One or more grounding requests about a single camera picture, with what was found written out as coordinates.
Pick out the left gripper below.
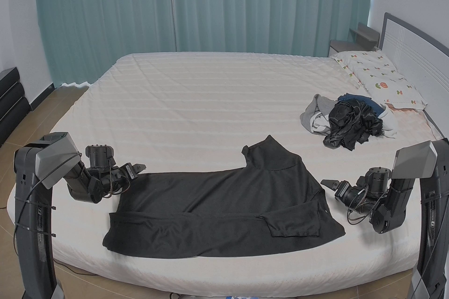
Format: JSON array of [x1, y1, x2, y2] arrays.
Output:
[[120, 162, 147, 184]]

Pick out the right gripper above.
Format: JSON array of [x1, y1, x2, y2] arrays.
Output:
[[320, 179, 359, 205]]

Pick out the black T-shirt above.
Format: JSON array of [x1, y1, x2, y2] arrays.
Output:
[[102, 135, 346, 260]]

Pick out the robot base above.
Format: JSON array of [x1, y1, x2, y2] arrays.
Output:
[[172, 293, 262, 299]]

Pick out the pile of clothes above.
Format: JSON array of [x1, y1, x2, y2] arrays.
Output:
[[300, 93, 398, 152]]

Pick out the bed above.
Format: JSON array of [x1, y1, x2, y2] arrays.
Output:
[[7, 12, 449, 295]]

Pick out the white printed pillow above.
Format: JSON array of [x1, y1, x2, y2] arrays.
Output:
[[331, 50, 428, 110]]

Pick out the grey bedside table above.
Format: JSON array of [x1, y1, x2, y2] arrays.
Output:
[[330, 22, 380, 56]]

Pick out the black chest of drawers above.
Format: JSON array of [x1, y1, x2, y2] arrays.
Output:
[[0, 67, 31, 147]]

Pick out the black cable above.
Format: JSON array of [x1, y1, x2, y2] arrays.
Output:
[[347, 206, 373, 225]]

